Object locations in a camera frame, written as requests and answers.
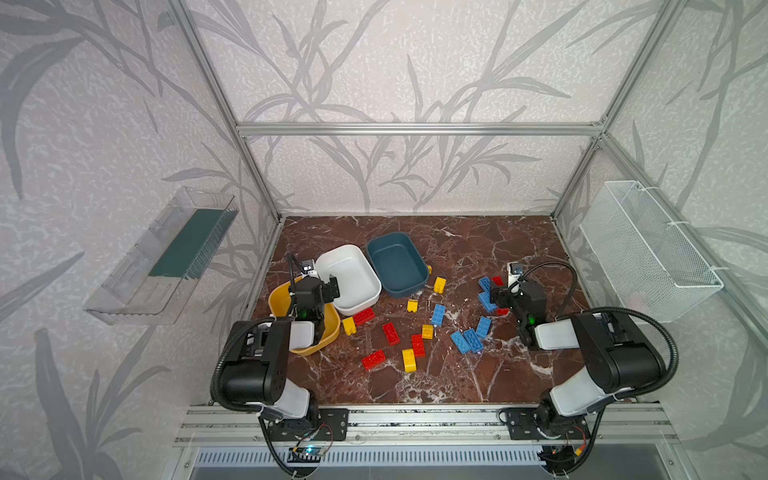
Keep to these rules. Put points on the white plastic bin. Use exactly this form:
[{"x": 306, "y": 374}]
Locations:
[{"x": 359, "y": 286}]

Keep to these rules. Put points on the aluminium front rail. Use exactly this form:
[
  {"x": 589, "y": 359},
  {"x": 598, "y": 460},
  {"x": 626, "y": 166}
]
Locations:
[{"x": 438, "y": 424}]

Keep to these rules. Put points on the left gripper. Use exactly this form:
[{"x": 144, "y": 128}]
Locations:
[{"x": 306, "y": 292}]

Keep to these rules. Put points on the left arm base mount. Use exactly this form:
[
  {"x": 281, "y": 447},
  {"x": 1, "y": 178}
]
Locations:
[{"x": 325, "y": 424}]

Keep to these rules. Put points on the blue lego brick right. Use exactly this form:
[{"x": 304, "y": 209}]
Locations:
[{"x": 483, "y": 328}]

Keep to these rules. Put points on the clear plastic wall shelf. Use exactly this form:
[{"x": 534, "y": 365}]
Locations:
[{"x": 154, "y": 281}]

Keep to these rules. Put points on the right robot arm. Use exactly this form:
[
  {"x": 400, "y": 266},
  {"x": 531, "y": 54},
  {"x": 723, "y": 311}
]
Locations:
[{"x": 626, "y": 353}]

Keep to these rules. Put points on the white wire wall basket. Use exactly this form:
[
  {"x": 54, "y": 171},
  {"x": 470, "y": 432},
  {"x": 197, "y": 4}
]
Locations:
[{"x": 651, "y": 264}]

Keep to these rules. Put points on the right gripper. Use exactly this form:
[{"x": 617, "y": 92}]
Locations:
[{"x": 516, "y": 299}]

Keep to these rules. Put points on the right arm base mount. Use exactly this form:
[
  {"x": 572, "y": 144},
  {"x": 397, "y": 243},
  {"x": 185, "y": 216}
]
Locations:
[{"x": 541, "y": 424}]

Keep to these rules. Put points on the blue lego brick centre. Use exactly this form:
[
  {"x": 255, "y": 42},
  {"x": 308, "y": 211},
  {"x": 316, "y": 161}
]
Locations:
[{"x": 438, "y": 315}]

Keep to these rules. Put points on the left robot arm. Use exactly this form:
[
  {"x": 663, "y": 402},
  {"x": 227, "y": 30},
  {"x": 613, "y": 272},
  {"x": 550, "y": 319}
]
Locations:
[{"x": 251, "y": 374}]

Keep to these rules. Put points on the teal plastic bin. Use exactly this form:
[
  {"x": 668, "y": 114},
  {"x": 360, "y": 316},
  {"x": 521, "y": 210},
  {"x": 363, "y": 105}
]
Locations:
[{"x": 398, "y": 264}]

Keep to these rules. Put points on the yellow lego brick front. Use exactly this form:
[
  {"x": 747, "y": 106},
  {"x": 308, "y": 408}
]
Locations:
[{"x": 409, "y": 360}]

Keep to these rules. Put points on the yellow plastic bin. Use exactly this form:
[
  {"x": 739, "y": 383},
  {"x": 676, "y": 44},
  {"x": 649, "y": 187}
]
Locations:
[{"x": 304, "y": 340}]

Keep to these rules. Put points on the red lego brick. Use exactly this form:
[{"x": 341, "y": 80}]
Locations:
[
  {"x": 418, "y": 346},
  {"x": 373, "y": 360},
  {"x": 391, "y": 334},
  {"x": 363, "y": 316}
]

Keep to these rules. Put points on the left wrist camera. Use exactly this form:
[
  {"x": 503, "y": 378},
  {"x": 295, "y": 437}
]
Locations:
[{"x": 308, "y": 268}]

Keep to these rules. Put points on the blue lego cluster far right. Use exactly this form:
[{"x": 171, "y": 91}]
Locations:
[{"x": 484, "y": 296}]

